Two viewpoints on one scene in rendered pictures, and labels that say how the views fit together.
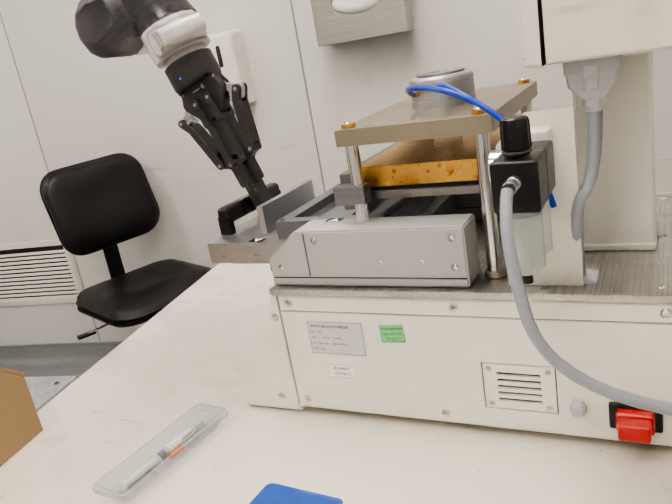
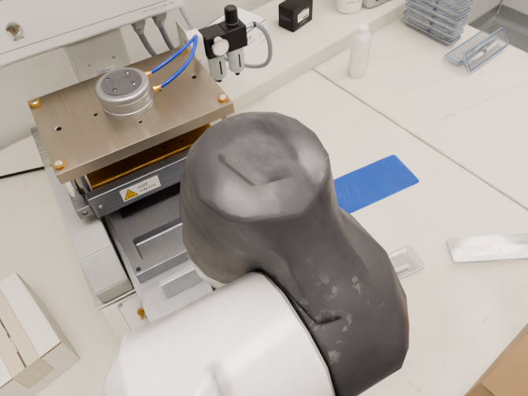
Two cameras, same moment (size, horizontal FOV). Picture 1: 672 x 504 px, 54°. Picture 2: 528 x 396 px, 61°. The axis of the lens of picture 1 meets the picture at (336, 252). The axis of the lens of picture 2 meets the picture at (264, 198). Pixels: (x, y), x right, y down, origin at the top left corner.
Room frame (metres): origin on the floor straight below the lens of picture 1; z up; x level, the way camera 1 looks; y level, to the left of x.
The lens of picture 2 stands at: (1.16, 0.31, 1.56)
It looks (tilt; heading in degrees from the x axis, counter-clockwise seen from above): 52 degrees down; 215
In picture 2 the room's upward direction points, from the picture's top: 4 degrees counter-clockwise
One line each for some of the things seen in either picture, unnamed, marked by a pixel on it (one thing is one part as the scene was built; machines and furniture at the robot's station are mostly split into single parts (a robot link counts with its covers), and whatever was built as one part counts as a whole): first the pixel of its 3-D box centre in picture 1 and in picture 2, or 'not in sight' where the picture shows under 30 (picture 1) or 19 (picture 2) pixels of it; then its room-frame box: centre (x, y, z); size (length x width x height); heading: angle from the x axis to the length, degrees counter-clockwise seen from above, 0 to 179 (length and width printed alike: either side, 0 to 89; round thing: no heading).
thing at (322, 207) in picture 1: (362, 206); (179, 210); (0.89, -0.05, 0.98); 0.20 x 0.17 x 0.03; 151
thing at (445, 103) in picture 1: (466, 124); (137, 98); (0.79, -0.18, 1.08); 0.31 x 0.24 x 0.13; 151
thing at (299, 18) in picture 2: not in sight; (295, 12); (0.06, -0.29, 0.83); 0.09 x 0.06 x 0.07; 169
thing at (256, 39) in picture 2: not in sight; (225, 42); (0.29, -0.38, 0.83); 0.23 x 0.12 x 0.07; 173
